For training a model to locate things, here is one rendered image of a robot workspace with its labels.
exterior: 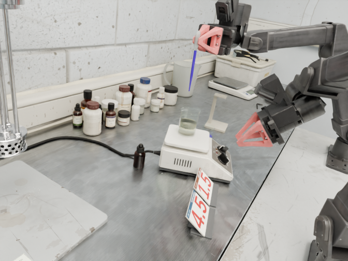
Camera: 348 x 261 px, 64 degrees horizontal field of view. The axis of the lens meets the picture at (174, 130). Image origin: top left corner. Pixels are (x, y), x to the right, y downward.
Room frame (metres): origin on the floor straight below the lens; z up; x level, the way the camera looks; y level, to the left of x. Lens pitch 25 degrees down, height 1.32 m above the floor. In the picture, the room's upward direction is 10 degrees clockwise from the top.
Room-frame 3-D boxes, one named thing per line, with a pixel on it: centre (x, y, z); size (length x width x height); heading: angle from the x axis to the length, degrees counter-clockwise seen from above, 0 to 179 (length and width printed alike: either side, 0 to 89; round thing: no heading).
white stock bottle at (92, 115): (0.78, 0.26, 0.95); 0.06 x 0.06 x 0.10
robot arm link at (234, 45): (0.86, -0.11, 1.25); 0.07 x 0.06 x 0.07; 147
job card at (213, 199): (0.57, -0.10, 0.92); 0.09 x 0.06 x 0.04; 171
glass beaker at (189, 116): (0.71, -0.04, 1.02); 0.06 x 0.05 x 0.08; 127
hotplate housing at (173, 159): (0.69, -0.07, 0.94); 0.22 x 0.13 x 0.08; 87
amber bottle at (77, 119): (0.81, 0.31, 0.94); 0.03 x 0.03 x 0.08
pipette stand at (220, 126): (1.00, -0.16, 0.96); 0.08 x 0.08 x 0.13; 76
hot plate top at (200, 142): (0.69, -0.04, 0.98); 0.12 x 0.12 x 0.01; 87
